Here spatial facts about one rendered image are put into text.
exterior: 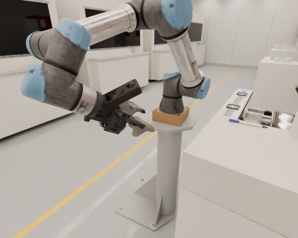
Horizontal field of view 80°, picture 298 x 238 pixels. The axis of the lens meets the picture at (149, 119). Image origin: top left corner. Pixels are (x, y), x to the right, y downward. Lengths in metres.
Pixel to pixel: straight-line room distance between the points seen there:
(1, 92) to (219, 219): 2.68
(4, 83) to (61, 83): 2.43
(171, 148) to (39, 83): 0.88
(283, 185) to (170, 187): 0.91
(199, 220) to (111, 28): 0.72
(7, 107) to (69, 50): 2.51
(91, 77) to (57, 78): 3.34
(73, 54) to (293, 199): 0.60
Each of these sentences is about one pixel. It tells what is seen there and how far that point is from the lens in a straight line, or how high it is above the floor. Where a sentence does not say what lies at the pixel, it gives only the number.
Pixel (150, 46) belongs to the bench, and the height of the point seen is 0.99.
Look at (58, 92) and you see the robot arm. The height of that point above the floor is 1.18.
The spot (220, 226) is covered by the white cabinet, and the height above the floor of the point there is 0.73.
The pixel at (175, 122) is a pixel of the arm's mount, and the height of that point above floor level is 0.84.
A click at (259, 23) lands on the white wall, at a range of 8.95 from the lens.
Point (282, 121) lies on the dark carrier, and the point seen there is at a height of 0.90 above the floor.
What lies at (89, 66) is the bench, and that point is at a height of 0.75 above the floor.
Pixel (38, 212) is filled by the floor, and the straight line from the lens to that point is 1.85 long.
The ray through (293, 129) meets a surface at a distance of 0.80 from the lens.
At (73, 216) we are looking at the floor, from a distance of 1.71.
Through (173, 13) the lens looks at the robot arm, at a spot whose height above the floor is 1.35.
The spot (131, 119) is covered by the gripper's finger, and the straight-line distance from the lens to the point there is 0.50.
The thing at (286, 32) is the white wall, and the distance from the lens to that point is 8.90.
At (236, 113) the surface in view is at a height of 0.96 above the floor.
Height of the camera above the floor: 1.29
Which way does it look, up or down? 25 degrees down
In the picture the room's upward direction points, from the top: straight up
